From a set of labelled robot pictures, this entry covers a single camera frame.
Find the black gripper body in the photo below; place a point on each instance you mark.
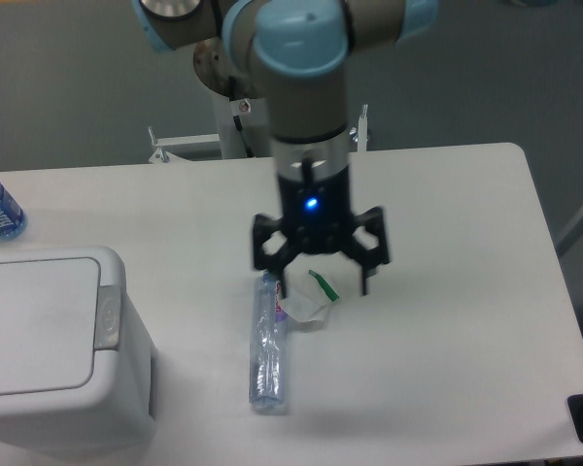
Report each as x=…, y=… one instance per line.
x=318, y=218

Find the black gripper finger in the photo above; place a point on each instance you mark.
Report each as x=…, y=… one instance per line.
x=263, y=229
x=373, y=223

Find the white trash can lid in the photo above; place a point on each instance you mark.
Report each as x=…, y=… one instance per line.
x=47, y=323

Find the white plastic trash can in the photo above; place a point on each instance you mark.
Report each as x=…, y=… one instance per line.
x=115, y=407

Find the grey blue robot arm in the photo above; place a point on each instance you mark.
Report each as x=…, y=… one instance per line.
x=294, y=53

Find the crumpled white green paper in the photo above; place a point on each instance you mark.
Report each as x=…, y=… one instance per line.
x=309, y=298

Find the white clamp with bolt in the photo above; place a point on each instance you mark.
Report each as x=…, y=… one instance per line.
x=359, y=134

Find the empty clear plastic bottle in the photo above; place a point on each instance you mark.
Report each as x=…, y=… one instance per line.
x=268, y=347

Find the white metal base bracket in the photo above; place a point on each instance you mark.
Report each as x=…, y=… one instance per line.
x=184, y=148

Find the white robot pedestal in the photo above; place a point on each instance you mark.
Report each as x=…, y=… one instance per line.
x=242, y=127

